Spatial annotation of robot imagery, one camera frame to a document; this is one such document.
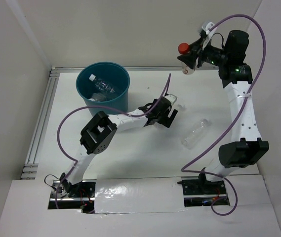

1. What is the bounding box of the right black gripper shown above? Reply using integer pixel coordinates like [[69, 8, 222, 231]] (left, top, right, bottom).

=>
[[178, 37, 230, 69]]

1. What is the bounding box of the red cap bottle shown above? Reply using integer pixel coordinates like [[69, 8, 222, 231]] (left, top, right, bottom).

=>
[[177, 42, 196, 75]]

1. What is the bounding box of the clear bottle white cap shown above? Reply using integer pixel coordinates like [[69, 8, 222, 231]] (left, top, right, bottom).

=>
[[180, 118, 211, 150]]

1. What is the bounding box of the clear bottle blue cap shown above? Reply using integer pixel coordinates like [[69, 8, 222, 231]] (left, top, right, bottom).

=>
[[89, 74, 119, 96]]

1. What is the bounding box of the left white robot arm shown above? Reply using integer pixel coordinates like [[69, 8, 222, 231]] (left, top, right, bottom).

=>
[[60, 94, 177, 197]]

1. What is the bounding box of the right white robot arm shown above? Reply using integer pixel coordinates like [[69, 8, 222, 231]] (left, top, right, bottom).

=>
[[178, 30, 269, 194]]

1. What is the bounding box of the teal plastic bin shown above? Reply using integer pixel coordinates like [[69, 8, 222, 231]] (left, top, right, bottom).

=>
[[76, 62, 130, 115]]

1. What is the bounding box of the white tape sheet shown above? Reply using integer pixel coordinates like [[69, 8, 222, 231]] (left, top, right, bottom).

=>
[[94, 177, 185, 214]]

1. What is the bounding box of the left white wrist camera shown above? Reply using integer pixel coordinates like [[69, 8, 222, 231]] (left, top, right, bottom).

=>
[[165, 94, 177, 106]]

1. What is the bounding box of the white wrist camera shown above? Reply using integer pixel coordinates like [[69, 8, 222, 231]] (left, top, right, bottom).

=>
[[165, 94, 177, 106], [198, 21, 217, 49]]

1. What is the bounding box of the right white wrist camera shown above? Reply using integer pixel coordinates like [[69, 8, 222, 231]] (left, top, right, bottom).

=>
[[198, 21, 217, 49]]

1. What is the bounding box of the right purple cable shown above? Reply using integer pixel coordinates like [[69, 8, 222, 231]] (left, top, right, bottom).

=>
[[180, 14, 266, 217]]

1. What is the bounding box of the purple cable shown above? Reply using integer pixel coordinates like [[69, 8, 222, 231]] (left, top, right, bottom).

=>
[[55, 73, 172, 209], [180, 14, 266, 217]]

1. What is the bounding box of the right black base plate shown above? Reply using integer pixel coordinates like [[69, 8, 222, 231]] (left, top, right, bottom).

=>
[[177, 178, 230, 207]]

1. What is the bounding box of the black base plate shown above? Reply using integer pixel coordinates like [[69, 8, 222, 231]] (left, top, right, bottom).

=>
[[48, 180, 96, 214], [177, 178, 230, 207]]

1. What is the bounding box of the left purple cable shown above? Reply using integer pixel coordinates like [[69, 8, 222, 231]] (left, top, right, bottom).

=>
[[55, 73, 172, 209]]

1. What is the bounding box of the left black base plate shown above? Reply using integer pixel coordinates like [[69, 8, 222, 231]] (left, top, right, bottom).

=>
[[48, 180, 96, 214]]

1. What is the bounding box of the aluminium rail frame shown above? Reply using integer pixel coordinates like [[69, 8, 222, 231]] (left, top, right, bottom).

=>
[[20, 68, 60, 180]]

